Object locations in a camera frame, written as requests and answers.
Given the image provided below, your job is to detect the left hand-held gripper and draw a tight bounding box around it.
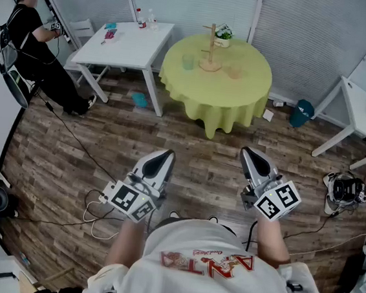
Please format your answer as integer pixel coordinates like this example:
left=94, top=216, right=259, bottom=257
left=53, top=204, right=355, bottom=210
left=105, top=144, right=177, bottom=228

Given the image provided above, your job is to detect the white power strip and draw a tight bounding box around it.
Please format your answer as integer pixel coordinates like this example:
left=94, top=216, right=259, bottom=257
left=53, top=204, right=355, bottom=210
left=97, top=180, right=118, bottom=206

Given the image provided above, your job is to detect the green glass cup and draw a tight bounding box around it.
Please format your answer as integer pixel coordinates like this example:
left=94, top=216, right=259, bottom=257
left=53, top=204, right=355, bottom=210
left=181, top=53, right=196, bottom=72

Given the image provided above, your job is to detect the clear cap plastic bottle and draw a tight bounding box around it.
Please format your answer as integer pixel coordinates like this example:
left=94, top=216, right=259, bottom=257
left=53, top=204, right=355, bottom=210
left=145, top=8, right=162, bottom=33

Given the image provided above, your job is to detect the small white table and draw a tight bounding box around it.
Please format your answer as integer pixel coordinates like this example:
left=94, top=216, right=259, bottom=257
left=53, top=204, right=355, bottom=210
left=310, top=73, right=366, bottom=171

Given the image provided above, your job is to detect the black and white headset rig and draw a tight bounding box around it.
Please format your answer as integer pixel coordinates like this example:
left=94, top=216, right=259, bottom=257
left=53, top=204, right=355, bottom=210
left=318, top=169, right=366, bottom=220

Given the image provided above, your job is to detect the person's white printed shirt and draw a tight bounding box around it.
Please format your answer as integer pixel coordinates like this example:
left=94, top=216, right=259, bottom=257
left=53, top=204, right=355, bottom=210
left=78, top=207, right=332, bottom=293

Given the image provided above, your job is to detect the teal floor item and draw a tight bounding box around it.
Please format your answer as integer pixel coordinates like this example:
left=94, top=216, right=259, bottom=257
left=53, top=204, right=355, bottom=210
left=130, top=92, right=149, bottom=109

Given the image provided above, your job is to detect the person's left forearm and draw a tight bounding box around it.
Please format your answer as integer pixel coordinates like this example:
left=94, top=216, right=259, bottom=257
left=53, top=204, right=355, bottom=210
left=105, top=214, right=149, bottom=271

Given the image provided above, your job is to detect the large white table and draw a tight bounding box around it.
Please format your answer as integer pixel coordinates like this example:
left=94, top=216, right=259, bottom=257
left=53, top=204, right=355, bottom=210
left=65, top=13, right=177, bottom=118

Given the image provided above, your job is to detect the wooden stick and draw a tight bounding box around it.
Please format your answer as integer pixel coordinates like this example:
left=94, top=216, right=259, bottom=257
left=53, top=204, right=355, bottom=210
left=41, top=264, right=75, bottom=290

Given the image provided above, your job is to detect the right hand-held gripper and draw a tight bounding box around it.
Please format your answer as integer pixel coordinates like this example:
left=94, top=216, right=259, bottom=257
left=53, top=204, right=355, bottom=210
left=233, top=147, right=307, bottom=225

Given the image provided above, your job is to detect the white box with pink contents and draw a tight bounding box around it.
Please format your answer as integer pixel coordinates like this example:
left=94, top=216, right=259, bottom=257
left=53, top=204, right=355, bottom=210
left=101, top=27, right=124, bottom=47

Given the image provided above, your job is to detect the white pot with flowers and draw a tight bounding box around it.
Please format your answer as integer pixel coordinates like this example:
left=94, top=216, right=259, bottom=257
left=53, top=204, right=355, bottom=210
left=212, top=22, right=235, bottom=50

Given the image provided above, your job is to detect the black office chair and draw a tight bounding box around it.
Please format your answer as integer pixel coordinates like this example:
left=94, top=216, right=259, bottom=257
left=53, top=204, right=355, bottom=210
left=0, top=68, right=45, bottom=111

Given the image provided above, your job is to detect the yellow-green round tablecloth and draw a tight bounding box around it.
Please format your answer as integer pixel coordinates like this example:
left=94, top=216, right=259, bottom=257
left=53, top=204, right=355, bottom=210
left=152, top=28, right=277, bottom=146

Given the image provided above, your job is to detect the person's right forearm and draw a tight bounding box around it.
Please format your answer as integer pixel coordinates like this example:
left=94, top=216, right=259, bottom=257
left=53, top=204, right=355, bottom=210
left=251, top=213, right=295, bottom=270

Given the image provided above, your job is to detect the orange glass cup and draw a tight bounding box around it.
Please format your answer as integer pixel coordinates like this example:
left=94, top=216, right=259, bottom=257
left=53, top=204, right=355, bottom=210
left=227, top=62, right=244, bottom=80

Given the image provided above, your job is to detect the black floor cable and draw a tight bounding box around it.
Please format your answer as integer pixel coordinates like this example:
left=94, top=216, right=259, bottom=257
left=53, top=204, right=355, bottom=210
left=27, top=91, right=126, bottom=184

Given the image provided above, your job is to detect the wooden cup tree stand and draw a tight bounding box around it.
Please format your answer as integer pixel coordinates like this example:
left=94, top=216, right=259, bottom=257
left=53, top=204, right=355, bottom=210
left=197, top=22, right=228, bottom=73

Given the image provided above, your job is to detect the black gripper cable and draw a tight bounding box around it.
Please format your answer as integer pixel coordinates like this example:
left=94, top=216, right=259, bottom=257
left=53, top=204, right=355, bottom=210
left=245, top=219, right=259, bottom=252

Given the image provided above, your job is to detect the white chair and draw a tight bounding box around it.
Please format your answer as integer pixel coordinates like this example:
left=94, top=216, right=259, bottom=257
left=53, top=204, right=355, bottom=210
left=61, top=16, right=131, bottom=93

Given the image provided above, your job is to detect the dark teal trash bin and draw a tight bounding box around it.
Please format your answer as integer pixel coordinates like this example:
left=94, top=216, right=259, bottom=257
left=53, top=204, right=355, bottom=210
left=288, top=98, right=317, bottom=129

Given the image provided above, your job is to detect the white floor cable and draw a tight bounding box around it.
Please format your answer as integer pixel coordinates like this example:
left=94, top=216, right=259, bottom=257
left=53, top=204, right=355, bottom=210
left=80, top=199, right=123, bottom=243

